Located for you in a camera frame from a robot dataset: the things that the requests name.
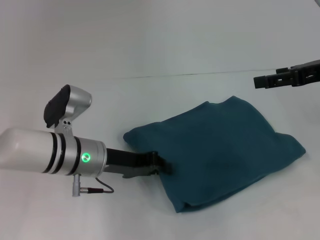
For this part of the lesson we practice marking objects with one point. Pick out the teal blue t-shirt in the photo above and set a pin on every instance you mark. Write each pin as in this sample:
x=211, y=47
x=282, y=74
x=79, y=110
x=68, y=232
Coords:
x=212, y=150

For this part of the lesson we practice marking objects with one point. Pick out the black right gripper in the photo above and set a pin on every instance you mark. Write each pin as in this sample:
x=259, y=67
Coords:
x=306, y=73

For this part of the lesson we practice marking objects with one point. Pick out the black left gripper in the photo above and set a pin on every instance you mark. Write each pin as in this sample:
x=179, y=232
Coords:
x=127, y=161

